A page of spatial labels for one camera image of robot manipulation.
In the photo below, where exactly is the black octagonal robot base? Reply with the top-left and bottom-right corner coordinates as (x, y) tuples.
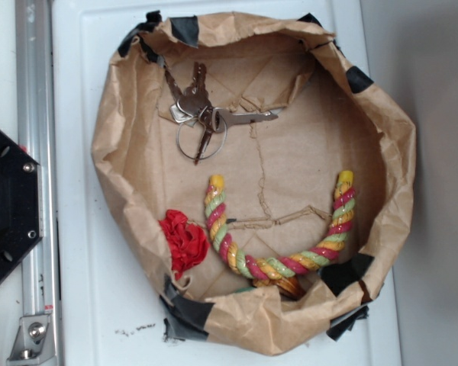
(0, 130), (41, 284)

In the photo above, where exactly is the brown paper lined bin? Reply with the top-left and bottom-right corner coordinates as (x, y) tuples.
(92, 11), (416, 355)

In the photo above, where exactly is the silver key pointing right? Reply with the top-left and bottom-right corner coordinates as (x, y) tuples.
(211, 108), (278, 133)

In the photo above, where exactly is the dark key pointing down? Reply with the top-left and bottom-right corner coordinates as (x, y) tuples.
(194, 107), (214, 165)

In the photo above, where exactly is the red crumpled cloth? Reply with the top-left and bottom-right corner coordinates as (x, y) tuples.
(160, 210), (210, 280)

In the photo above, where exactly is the silver key pointing up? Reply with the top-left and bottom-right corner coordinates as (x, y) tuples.
(177, 63), (211, 117)

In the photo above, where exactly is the dark key upper left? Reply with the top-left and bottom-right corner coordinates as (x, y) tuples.
(165, 67), (183, 101)

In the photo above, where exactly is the large metal key ring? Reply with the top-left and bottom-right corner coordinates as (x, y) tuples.
(176, 113), (228, 160)

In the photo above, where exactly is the multicolored twisted rope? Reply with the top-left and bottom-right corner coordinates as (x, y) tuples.
(203, 170), (356, 299)

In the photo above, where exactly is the aluminium extrusion rail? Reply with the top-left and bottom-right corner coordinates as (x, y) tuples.
(15, 1), (64, 365)

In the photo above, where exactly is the metal corner bracket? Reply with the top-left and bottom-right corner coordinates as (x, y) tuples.
(7, 314), (56, 365)

